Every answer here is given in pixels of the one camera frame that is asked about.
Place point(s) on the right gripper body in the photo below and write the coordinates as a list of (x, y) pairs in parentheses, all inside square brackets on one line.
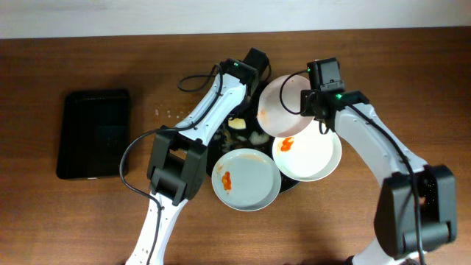
[(309, 104)]

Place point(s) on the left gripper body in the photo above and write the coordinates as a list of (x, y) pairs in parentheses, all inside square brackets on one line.
[(251, 97)]

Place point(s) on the yellow sponge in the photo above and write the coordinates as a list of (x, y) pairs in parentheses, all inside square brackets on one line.
[(237, 124)]

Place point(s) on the white plate top pinkish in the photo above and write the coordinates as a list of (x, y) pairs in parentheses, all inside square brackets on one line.
[(273, 118)]

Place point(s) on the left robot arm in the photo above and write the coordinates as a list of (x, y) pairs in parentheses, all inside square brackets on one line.
[(178, 160)]

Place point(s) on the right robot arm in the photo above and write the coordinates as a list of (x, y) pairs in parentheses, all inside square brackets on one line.
[(416, 211)]

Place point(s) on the black round tray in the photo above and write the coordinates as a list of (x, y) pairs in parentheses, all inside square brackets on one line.
[(226, 138)]

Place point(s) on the black rectangular tray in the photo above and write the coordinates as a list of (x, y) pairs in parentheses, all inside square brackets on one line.
[(95, 132)]

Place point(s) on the light blue plate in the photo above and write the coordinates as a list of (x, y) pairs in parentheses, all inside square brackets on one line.
[(246, 180)]

